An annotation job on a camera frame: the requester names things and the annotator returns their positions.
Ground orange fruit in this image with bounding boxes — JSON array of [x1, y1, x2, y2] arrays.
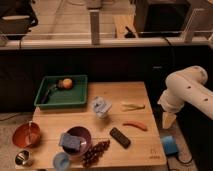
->
[[62, 78, 73, 89]]

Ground blue sponge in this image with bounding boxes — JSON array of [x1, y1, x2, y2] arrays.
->
[[59, 133, 80, 151]]

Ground red grapes bunch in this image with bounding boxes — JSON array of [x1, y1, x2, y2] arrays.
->
[[82, 140, 110, 167]]

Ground red bowl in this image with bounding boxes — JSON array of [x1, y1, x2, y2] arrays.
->
[[12, 122, 41, 148]]

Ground green plastic tray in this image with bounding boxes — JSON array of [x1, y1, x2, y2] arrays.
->
[[34, 75, 88, 110]]

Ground white yogurt cup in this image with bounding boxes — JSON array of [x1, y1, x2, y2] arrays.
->
[[92, 96, 112, 119]]

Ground black eraser block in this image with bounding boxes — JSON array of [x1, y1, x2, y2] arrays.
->
[[110, 127, 131, 149]]

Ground green bean pods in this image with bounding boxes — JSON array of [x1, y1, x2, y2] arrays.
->
[[121, 102, 145, 111]]

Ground black handled brush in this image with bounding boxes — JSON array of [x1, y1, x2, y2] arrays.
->
[[41, 80, 63, 104]]

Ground purple bowl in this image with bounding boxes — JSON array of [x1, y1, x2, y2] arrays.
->
[[63, 126, 91, 158]]

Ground light blue cup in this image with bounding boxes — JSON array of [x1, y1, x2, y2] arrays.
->
[[53, 152, 70, 171]]

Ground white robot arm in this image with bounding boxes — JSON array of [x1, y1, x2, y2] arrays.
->
[[158, 66, 213, 129]]

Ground small metal cup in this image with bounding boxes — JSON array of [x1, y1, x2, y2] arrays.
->
[[15, 150, 33, 167]]

